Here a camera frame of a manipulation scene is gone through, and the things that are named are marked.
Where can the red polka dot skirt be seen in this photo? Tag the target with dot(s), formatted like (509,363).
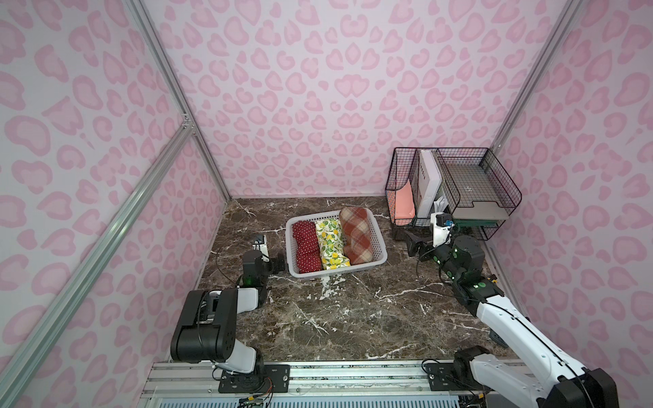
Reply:
(308,256)

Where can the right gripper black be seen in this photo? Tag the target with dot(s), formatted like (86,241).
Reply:
(425,245)

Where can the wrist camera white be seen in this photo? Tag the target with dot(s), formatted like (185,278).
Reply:
(442,224)
(260,244)

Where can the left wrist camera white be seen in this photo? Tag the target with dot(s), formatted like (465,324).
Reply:
(260,244)

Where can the red plaid skirt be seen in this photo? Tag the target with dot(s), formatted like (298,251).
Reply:
(358,235)

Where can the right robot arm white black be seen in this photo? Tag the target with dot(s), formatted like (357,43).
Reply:
(556,379)

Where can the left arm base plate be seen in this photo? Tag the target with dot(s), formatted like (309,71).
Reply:
(270,378)

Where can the white binder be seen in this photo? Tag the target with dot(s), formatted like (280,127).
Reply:
(429,180)

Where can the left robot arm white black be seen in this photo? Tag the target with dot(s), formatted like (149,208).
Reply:
(206,329)

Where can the pink folder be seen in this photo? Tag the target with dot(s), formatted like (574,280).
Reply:
(401,204)

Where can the aluminium front rail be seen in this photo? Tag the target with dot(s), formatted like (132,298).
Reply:
(357,383)

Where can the lemon print skirt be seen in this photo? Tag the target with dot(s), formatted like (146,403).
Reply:
(331,244)

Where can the grey laptop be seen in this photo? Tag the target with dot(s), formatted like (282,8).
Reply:
(475,193)

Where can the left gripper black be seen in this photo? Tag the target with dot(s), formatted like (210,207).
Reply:
(275,262)

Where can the green book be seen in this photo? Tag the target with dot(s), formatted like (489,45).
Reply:
(475,223)

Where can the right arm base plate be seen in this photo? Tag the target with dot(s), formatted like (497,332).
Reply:
(443,377)

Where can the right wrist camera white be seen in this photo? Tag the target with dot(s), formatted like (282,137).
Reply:
(442,224)

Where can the white plastic basket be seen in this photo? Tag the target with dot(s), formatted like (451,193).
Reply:
(379,252)

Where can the black wire desk organizer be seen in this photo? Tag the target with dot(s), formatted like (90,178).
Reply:
(403,168)

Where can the white envelope papers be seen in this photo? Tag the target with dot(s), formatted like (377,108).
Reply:
(440,204)

